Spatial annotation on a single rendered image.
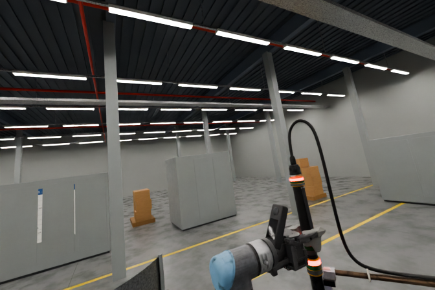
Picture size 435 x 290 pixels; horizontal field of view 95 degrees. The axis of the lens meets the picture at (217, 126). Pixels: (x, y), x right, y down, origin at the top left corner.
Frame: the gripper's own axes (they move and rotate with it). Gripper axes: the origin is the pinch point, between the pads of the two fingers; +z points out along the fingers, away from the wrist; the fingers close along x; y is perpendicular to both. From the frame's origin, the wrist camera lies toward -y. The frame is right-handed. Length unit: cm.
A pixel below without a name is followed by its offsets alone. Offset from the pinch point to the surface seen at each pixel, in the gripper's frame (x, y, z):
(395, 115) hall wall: -433, -139, 1192
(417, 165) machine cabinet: -222, 56, 689
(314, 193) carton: -519, 143, 612
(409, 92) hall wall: -355, -233, 1194
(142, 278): -187, 78, -39
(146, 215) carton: -800, 137, 31
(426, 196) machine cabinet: -222, 140, 689
